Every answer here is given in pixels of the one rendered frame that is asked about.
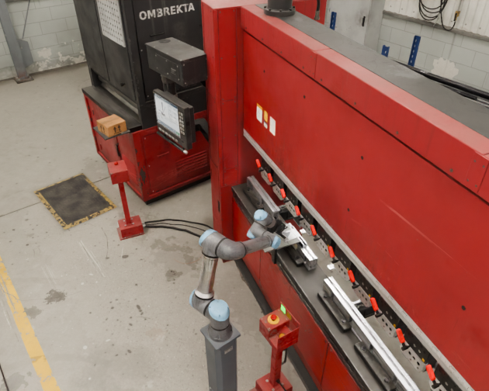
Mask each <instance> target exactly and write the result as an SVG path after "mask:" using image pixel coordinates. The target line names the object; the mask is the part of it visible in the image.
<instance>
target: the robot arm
mask: <svg viewBox="0 0 489 391"><path fill-rule="evenodd" d="M254 218H255V221H254V223H253V224H252V225H251V228H250V229H249V231H248V233H247V237H249V238H251V240H247V241H243V242H241V241H237V242H235V241H232V240H230V239H228V238H227V237H225V236H224V235H222V234H220V233H218V232H217V231H215V230H212V229H210V230H207V231H205V232H204V233H203V234H202V236H201V237H200V239H199V245H200V246H201V247H203V248H202V255H203V263H202V268H201V273H200V277H199V286H198V287H197V288H196V289H194V290H193V291H192V294H191V295H190V297H189V303H190V305H191V306H192V307H193V308H194V309H195V310H197V311H199V312H200V313H201V314H202V315H204V316H205V317H206V318H207V319H209V320H210V325H209V326H208V335H209V337H210V339H211V340H212V341H216V342H225V341H227V340H229V339H230V338H231V336H232V334H233V327H232V325H231V323H230V310H229V306H228V305H227V303H226V302H224V301H223V300H221V299H220V300H218V299H214V297H213V296H214V291H213V283H214V279H215V274H216V270H217V262H218V258H221V259H224V260H237V259H241V258H243V257H245V255H246V254H250V253H253V252H256V251H259V250H261V249H264V248H267V247H272V248H274V249H276V248H277V247H278V246H279V245H280V243H281V239H280V238H279V237H277V236H276V235H274V234H273V233H274V232H276V233H277V234H278V235H280V236H281V237H282V238H284V239H286V240H289V238H288V236H289V235H290V232H289V231H288V232H285V231H284V230H285V229H286V228H287V227H288V226H286V225H285V224H284V222H283V221H282V220H280V219H279V218H277V217H276V216H275V217H274V218H273V217H272V216H270V215H269V214H268V213H267V212H266V211H264V210H263V209H258V210H257V211H256V212H255V215H254ZM265 226H266V227H268V229H267V230H265V229H264V227H265Z"/></svg>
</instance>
